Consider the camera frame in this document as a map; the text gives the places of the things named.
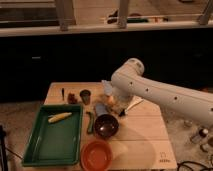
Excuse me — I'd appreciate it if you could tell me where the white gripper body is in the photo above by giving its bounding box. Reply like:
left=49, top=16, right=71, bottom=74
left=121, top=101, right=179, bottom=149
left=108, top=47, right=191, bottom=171
left=111, top=91, right=133, bottom=113

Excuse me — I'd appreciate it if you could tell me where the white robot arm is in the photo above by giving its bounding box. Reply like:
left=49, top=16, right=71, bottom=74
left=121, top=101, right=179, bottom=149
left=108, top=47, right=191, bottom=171
left=111, top=58, right=213, bottom=128

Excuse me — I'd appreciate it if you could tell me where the small metal cup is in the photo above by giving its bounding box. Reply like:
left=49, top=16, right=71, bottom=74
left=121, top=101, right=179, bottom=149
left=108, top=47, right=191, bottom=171
left=80, top=89, right=91, bottom=105

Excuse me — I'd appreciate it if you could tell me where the yellow apple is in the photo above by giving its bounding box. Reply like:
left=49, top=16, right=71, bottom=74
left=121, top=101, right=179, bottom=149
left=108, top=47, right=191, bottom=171
left=107, top=96, right=115, bottom=105

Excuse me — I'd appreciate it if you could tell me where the blue grey sponge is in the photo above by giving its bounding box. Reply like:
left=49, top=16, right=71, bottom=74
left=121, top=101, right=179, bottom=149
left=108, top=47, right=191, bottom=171
left=95, top=103, right=107, bottom=116

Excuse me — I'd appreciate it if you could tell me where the dark purple bowl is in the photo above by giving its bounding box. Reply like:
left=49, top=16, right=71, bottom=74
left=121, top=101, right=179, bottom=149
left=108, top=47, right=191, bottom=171
left=94, top=114, right=119, bottom=139

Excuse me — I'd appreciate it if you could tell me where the green cucumber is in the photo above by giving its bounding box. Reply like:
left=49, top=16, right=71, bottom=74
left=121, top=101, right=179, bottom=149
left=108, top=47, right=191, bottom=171
left=86, top=111, right=94, bottom=134

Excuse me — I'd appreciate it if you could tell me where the black marker pen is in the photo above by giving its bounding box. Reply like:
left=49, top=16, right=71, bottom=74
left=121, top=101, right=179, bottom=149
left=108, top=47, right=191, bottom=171
left=61, top=88, right=64, bottom=101

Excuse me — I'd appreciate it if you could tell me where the orange plastic bowl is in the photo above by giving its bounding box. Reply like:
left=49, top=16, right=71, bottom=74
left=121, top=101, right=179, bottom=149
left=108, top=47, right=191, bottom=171
left=80, top=140, right=113, bottom=171

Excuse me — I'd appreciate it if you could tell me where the yellow corn cob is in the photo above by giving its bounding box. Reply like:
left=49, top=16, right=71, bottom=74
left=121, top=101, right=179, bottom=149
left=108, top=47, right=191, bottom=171
left=48, top=112, right=72, bottom=123

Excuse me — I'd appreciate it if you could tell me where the green plastic tray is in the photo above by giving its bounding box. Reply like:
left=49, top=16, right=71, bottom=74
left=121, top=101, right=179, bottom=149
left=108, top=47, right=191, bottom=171
left=22, top=105, right=83, bottom=167

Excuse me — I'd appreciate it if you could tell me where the white handled dish brush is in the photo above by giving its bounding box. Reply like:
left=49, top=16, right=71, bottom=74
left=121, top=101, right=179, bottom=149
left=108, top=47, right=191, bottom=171
left=119, top=97, right=143, bottom=117

